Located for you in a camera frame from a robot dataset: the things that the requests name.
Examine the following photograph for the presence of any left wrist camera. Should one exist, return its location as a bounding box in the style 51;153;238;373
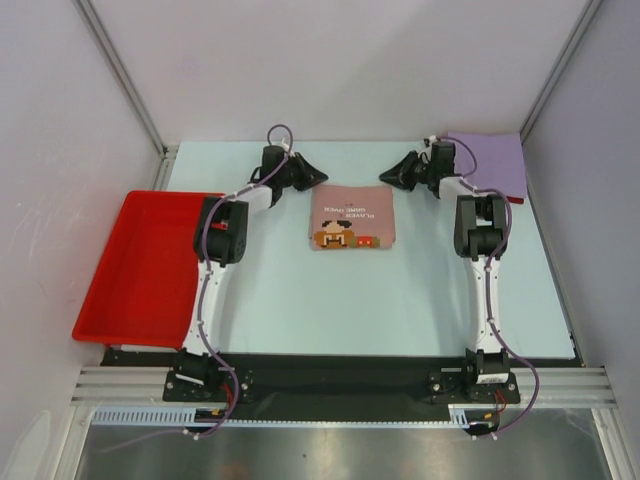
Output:
250;145;293;188

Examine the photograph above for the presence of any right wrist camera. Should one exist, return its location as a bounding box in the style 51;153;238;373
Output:
418;136;456;177

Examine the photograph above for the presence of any folded lilac t shirt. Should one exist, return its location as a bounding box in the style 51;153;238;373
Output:
444;132;528;200

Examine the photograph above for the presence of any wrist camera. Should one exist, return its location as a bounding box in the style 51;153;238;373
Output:
418;136;456;177
250;145;293;188

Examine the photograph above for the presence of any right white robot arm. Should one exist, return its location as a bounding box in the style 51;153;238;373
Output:
379;141;517;402

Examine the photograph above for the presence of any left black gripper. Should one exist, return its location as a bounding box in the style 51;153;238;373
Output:
277;152;327;192

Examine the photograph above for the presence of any purple cable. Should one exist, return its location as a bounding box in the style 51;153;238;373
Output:
434;133;541;436
97;124;296;454

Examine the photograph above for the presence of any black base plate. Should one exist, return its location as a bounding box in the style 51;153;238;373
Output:
101;349;579;421

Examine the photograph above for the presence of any pink t shirt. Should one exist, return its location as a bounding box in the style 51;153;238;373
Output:
309;185;396;251

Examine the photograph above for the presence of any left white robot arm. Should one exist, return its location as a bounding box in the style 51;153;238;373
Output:
174;145;328;400

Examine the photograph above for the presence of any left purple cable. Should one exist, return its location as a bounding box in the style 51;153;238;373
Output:
97;124;296;454

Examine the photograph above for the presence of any aluminium frame rail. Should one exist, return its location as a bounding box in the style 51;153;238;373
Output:
71;366;617;409

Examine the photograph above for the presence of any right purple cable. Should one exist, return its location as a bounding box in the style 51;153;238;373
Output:
434;133;541;436

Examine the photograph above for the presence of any red plastic bin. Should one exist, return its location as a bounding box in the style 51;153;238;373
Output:
72;191;207;349

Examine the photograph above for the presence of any white cable duct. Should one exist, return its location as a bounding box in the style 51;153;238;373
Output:
91;406;496;430

